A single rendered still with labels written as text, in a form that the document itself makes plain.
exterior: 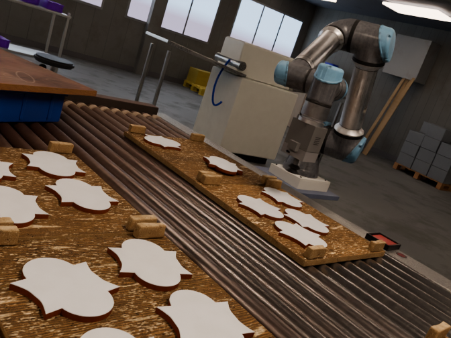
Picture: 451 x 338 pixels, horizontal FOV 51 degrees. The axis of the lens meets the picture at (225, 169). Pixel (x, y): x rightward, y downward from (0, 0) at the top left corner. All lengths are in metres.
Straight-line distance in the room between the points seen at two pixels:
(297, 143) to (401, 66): 10.15
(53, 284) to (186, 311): 0.18
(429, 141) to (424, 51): 2.16
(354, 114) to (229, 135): 3.89
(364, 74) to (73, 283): 1.35
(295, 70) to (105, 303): 0.99
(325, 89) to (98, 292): 0.86
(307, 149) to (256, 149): 4.64
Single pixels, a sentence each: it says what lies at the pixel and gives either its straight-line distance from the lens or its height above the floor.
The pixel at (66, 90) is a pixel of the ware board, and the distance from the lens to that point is 1.49.
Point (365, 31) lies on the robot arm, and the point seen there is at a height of 1.49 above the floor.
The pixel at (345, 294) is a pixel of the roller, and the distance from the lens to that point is 1.02.
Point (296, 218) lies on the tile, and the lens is 1.26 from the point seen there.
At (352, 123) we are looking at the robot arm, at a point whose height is 1.18.
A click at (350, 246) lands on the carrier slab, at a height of 0.94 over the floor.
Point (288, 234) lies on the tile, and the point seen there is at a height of 0.95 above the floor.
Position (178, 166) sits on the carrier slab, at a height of 0.94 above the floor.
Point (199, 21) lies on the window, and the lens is 11.94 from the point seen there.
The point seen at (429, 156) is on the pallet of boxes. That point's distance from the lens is 10.05.
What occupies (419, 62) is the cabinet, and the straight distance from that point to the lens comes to 11.23.
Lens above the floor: 1.31
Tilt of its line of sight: 14 degrees down
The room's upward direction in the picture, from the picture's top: 19 degrees clockwise
